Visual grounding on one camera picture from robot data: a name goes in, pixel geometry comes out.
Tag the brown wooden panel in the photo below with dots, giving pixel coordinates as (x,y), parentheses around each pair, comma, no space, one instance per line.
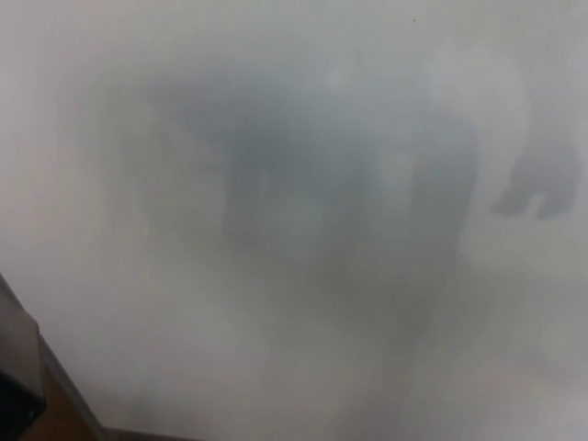
(55,422)

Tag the black magnetic marker holder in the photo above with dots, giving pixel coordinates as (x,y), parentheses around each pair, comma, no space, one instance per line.
(18,390)

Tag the white magnetic whiteboard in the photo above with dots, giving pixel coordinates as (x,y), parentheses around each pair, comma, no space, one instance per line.
(321,138)

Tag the grey aluminium whiteboard frame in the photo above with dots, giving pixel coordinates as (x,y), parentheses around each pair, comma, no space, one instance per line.
(75,395)

